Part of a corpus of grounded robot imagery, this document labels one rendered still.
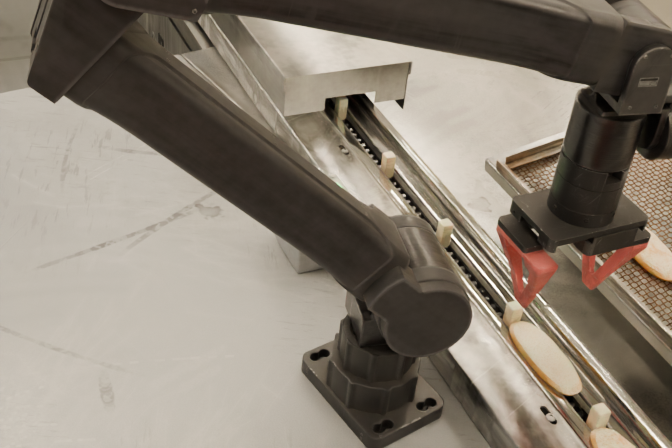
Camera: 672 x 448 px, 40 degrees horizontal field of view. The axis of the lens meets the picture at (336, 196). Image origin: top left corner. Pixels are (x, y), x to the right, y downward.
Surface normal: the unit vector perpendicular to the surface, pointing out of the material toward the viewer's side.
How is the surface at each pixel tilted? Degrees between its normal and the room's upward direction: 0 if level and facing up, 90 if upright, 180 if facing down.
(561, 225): 0
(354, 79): 90
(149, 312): 0
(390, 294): 90
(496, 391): 0
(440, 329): 90
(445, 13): 87
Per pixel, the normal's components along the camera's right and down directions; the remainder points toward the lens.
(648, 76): 0.22, 0.58
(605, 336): 0.09, -0.81
